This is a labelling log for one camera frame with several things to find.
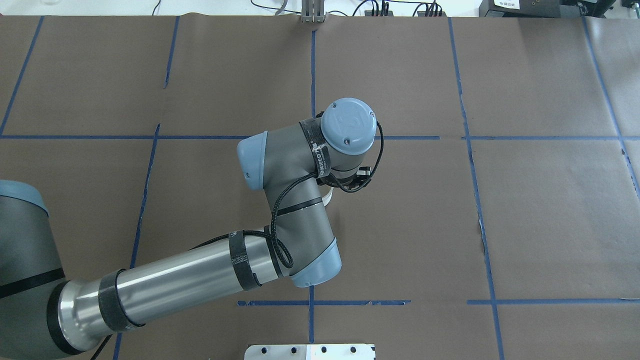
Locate white smiley mug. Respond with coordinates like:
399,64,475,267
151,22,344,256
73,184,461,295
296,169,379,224
321,186,334,207

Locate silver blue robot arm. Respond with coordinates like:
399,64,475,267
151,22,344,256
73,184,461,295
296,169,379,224
1,97,383,360

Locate brown paper table cover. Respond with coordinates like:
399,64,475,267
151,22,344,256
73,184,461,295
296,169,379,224
1,13,639,360

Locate black box with label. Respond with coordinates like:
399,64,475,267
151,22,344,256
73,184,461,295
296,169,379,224
478,0,562,18

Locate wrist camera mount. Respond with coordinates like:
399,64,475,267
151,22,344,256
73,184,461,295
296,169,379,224
337,166,377,194

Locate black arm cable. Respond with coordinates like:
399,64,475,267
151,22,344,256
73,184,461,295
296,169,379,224
190,120,385,270

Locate aluminium frame post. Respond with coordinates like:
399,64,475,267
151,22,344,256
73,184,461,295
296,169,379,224
301,0,327,24

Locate white camera pillar with base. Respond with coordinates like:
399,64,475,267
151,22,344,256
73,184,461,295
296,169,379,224
244,343,377,360

